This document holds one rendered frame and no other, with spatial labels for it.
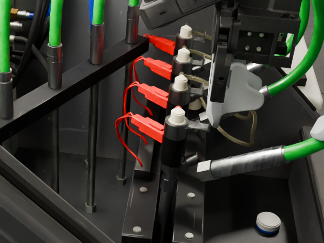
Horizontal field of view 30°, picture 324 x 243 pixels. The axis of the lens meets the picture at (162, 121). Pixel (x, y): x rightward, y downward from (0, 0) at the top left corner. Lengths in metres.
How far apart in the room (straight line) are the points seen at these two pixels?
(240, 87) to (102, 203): 0.44
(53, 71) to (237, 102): 0.24
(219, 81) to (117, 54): 0.29
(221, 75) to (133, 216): 0.24
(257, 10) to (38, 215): 0.35
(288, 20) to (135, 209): 0.32
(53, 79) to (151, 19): 0.21
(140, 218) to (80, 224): 0.41
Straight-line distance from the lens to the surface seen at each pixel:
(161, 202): 0.76
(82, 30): 1.00
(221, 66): 0.61
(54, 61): 0.76
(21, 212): 0.34
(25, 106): 0.75
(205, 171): 0.60
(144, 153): 0.85
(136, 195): 0.80
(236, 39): 0.61
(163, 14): 0.61
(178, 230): 0.76
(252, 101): 0.66
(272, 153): 0.57
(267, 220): 1.01
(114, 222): 0.98
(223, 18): 0.60
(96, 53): 0.84
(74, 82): 0.80
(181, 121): 0.69
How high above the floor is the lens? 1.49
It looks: 32 degrees down
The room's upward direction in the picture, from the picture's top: 6 degrees clockwise
